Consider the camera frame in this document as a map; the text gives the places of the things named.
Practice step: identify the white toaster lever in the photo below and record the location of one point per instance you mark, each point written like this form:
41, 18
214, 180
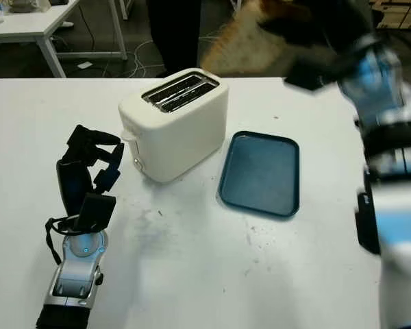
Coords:
127, 136

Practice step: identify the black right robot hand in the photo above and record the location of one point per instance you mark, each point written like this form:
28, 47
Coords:
329, 24

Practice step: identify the clear glass container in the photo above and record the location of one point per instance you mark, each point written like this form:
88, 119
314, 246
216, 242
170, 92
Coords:
25, 3

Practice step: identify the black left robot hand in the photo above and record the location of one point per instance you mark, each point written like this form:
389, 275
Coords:
72, 181

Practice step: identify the blue plastic tray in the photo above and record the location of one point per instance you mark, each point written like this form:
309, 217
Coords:
260, 174

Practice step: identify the stacked wooden crates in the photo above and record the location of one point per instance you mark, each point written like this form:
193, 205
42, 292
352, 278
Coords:
400, 15

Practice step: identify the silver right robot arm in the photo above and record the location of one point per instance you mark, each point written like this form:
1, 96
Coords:
397, 240

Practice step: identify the white office table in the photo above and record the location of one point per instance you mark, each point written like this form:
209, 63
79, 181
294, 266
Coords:
27, 24

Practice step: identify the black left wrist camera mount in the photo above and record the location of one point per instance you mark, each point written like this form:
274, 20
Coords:
96, 212

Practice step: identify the black laptop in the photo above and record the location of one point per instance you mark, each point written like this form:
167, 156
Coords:
59, 2

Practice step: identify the white paper sheet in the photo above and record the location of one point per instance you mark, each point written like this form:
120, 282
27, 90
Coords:
85, 64

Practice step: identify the person in black trousers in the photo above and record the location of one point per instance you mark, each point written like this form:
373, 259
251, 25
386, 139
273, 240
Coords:
178, 37

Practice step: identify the brown bread slice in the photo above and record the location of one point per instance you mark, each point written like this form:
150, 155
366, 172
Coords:
243, 44

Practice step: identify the white two-slot toaster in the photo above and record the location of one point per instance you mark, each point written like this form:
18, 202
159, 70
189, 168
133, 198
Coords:
181, 137

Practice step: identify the white toaster dial knob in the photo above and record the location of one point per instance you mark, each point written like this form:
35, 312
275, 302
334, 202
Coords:
138, 164

